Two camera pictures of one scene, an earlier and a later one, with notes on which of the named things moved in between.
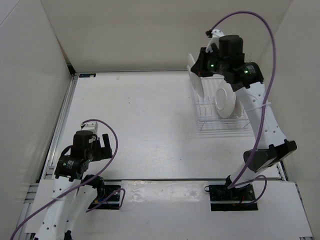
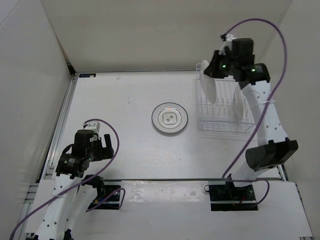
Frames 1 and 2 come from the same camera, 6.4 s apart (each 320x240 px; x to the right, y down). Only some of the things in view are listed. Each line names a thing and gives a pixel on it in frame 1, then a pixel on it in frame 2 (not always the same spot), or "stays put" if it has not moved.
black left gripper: x=104 y=152 stays put
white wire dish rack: x=209 y=120 stays put
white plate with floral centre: x=225 y=99 to x=208 y=83
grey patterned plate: x=197 y=79 to x=169 y=117
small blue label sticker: x=87 y=75 stays put
